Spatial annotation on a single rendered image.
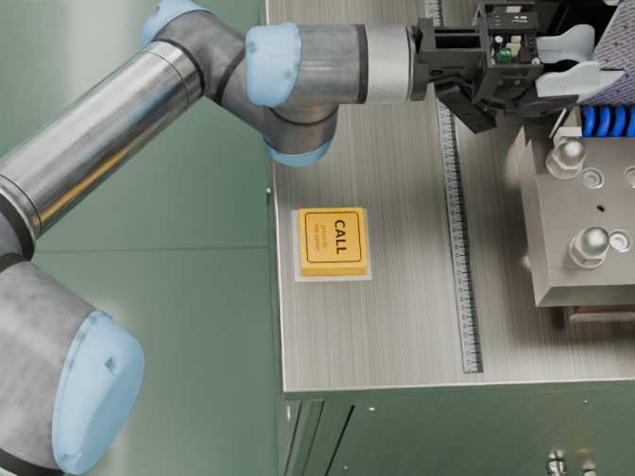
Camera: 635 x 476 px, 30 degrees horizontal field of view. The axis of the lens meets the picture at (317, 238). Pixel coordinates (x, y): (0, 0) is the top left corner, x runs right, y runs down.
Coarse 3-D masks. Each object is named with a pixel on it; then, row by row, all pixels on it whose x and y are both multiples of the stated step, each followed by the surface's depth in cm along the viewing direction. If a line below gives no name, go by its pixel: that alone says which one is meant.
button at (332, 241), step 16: (320, 208) 127; (336, 208) 127; (352, 208) 127; (304, 224) 126; (320, 224) 126; (336, 224) 126; (352, 224) 126; (304, 240) 125; (320, 240) 125; (336, 240) 125; (352, 240) 125; (304, 256) 124; (320, 256) 124; (336, 256) 125; (352, 256) 125; (304, 272) 125; (320, 272) 125; (336, 272) 125; (352, 272) 126
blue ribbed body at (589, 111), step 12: (588, 108) 120; (600, 108) 121; (624, 108) 121; (588, 120) 119; (600, 120) 120; (612, 120) 121; (624, 120) 120; (588, 132) 120; (600, 132) 120; (612, 132) 120; (624, 132) 121
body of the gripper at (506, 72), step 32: (416, 32) 110; (448, 32) 110; (480, 32) 108; (512, 32) 110; (416, 64) 109; (448, 64) 109; (480, 64) 110; (512, 64) 107; (416, 96) 111; (480, 96) 112; (512, 96) 112
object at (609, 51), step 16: (624, 16) 106; (608, 32) 109; (624, 32) 109; (608, 48) 111; (624, 48) 111; (608, 64) 114; (624, 64) 114; (624, 80) 117; (592, 96) 120; (608, 96) 120; (624, 96) 120
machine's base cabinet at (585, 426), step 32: (288, 416) 158; (320, 416) 133; (352, 416) 134; (384, 416) 135; (416, 416) 136; (448, 416) 137; (480, 416) 137; (512, 416) 138; (544, 416) 139; (576, 416) 140; (608, 416) 141; (288, 448) 162; (320, 448) 147; (352, 448) 149; (384, 448) 151; (416, 448) 152; (448, 448) 153; (480, 448) 154; (512, 448) 155; (544, 448) 156; (576, 448) 157; (608, 448) 158
